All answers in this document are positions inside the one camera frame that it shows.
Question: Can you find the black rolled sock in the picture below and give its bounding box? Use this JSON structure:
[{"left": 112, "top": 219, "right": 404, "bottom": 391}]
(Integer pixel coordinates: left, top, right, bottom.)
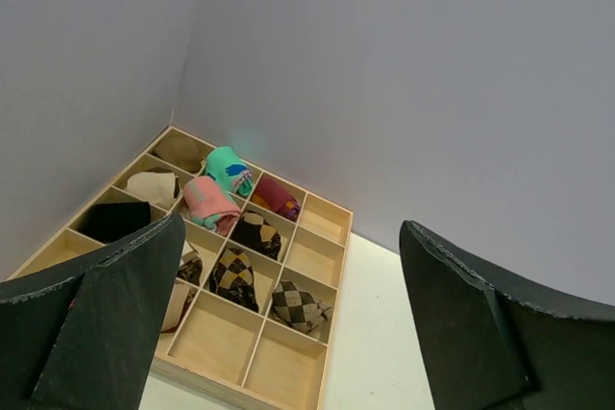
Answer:
[{"left": 76, "top": 202, "right": 151, "bottom": 244}]

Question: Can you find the dark brown argyle rolled sock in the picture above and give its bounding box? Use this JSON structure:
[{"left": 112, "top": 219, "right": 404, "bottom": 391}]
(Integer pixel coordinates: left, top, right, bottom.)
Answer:
[{"left": 231, "top": 210, "right": 282, "bottom": 260}]

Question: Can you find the maroon rolled sock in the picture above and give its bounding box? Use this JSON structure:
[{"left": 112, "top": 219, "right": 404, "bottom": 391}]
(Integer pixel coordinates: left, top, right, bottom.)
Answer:
[{"left": 252, "top": 178, "right": 301, "bottom": 222}]

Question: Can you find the grey brown argyle rolled sock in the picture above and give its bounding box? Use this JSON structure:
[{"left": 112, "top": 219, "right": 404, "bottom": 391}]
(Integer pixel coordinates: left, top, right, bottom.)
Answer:
[{"left": 272, "top": 280, "right": 332, "bottom": 334}]

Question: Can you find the brown yellow argyle rolled sock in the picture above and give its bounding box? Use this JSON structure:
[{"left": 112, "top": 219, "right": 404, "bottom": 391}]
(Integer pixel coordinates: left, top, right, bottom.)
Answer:
[{"left": 209, "top": 247, "right": 259, "bottom": 312}]

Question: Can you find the wooden compartment tray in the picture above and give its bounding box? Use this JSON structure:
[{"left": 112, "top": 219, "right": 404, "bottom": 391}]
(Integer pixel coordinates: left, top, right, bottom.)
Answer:
[{"left": 6, "top": 128, "right": 353, "bottom": 409}]

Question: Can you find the tan rolled sock purple trim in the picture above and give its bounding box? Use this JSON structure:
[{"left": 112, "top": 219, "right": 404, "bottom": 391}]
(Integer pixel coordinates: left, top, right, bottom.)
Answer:
[{"left": 160, "top": 282, "right": 196, "bottom": 333}]

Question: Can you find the cream and brown rolled sock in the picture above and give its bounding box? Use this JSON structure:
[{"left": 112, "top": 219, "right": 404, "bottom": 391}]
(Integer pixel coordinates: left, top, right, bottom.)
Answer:
[{"left": 177, "top": 252, "right": 203, "bottom": 286}]

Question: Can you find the olive tan rolled sock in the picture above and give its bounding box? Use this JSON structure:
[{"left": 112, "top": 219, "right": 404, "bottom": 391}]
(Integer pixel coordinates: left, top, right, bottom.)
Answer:
[{"left": 152, "top": 133, "right": 202, "bottom": 174}]

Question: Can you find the pink rolled sock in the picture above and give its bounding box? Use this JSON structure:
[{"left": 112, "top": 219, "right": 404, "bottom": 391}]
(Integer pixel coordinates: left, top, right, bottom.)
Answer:
[{"left": 184, "top": 176, "right": 240, "bottom": 236}]

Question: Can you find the mint green rolled sock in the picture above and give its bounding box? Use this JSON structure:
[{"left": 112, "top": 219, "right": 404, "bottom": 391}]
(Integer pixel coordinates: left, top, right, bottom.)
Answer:
[{"left": 202, "top": 146, "right": 254, "bottom": 198}]

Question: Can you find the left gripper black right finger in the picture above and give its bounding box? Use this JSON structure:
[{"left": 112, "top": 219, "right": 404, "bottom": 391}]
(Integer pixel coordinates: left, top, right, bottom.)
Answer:
[{"left": 399, "top": 221, "right": 614, "bottom": 409}]

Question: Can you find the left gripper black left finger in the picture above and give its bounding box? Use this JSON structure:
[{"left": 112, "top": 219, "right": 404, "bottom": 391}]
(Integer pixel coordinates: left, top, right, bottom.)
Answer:
[{"left": 1, "top": 213, "right": 185, "bottom": 409}]

